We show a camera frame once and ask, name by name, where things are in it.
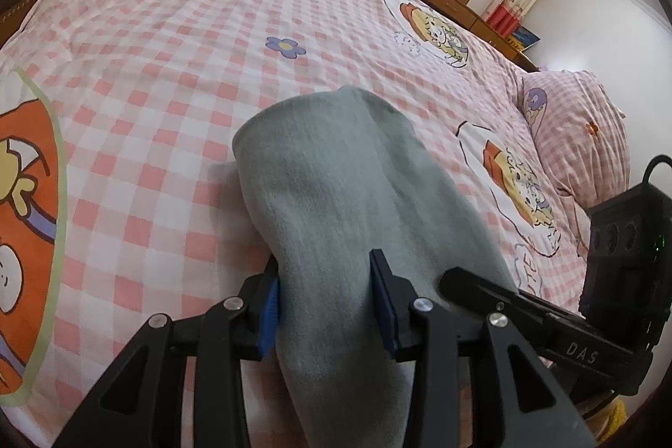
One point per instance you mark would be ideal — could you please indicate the blue book on cabinet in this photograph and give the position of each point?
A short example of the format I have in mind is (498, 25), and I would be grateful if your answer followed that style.
(521, 38)

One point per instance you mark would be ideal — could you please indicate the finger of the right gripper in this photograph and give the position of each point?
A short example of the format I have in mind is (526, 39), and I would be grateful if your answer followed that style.
(609, 353)

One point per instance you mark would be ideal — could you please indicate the grey fleece pants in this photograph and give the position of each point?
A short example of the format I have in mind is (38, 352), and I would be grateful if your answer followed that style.
(327, 178)

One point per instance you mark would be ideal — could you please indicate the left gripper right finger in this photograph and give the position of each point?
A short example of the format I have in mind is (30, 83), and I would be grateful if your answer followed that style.
(516, 401)

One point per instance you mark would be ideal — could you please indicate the pink checkered pillow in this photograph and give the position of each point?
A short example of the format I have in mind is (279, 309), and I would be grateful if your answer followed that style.
(579, 134)

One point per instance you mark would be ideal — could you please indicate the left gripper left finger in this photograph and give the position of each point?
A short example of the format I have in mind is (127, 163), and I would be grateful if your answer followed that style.
(139, 400)

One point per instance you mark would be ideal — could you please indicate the pink checkered cartoon bedspread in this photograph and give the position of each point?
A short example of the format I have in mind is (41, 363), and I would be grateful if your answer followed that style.
(119, 195)

